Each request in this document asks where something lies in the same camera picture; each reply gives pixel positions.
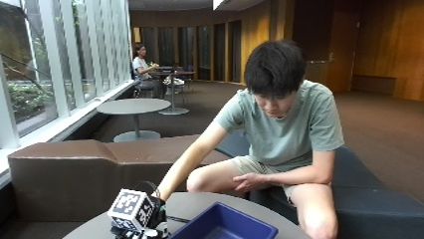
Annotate brown wall bench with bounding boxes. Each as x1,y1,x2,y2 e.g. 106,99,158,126
349,75,397,96

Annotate brown leather bench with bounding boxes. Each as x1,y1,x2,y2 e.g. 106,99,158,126
6,133,231,223

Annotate dark blue upholstered seat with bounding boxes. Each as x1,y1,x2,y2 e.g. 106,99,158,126
214,128,424,239

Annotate black glove cable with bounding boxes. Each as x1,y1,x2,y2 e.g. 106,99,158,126
137,180,193,224

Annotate white marker cube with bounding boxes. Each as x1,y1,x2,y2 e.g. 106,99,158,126
106,188,157,232

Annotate the person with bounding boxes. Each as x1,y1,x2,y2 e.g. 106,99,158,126
157,39,345,239

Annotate pale green t-shirt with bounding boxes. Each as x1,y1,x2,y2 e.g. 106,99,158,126
212,79,345,173

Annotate wooden door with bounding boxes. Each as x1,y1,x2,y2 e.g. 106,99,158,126
303,0,361,94

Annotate blue chair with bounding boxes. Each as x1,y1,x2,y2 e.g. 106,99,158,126
174,65,197,95

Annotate beige shorts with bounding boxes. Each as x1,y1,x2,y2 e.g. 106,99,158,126
228,154,298,203

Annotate white window frame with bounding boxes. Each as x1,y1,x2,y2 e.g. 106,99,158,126
0,0,135,150

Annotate round dark-topped pedestal table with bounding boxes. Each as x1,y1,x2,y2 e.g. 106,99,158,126
150,70,197,117

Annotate blue plastic bin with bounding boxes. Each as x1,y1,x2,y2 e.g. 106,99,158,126
169,201,279,239

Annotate metal door handle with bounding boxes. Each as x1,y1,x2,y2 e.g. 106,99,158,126
307,52,336,65

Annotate white bag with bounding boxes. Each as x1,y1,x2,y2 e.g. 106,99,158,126
163,77,186,87

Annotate dark chair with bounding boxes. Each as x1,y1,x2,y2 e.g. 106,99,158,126
131,70,161,100

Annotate round grey pedestal table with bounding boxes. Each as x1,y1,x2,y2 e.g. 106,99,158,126
96,98,173,143

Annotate green bushes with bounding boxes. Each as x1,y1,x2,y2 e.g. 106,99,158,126
5,81,57,123

